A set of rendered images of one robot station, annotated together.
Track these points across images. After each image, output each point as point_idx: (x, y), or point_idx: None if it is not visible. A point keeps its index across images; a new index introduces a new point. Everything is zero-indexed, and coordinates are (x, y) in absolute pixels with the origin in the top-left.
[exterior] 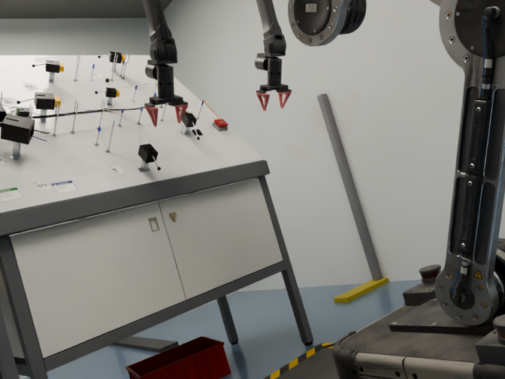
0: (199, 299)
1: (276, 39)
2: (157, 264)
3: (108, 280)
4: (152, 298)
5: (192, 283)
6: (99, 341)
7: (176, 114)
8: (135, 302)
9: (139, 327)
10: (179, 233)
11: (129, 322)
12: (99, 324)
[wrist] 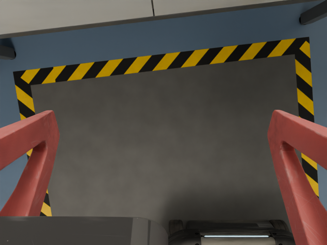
0: (175, 15)
1: None
2: (112, 0)
3: (10, 11)
4: (95, 17)
5: (173, 8)
6: (13, 35)
7: (305, 143)
8: (65, 20)
9: (72, 28)
10: None
11: (57, 27)
12: (9, 29)
